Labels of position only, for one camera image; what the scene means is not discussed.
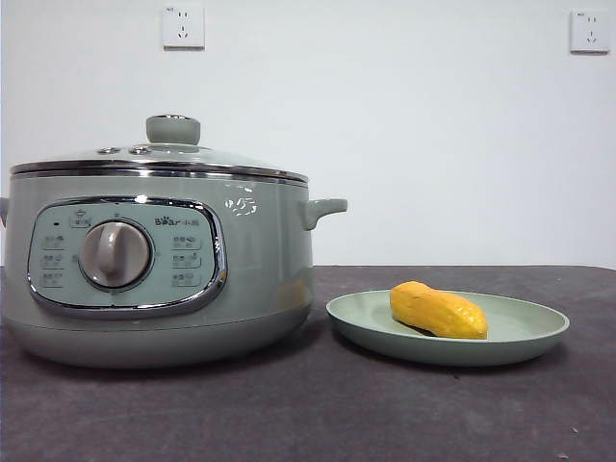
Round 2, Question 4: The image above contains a green electric steamer pot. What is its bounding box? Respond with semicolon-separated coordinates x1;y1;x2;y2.
0;170;348;371

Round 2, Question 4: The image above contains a pale green round plate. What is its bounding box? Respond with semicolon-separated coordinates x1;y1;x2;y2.
325;289;571;368

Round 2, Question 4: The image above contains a white wall socket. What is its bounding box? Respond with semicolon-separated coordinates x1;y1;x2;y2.
569;11;612;55
161;6;206;52

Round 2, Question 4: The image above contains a glass lid with green knob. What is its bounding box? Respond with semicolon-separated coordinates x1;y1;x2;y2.
10;114;310;186

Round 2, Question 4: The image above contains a yellow corn cob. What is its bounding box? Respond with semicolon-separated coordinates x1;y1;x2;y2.
389;281;489;341

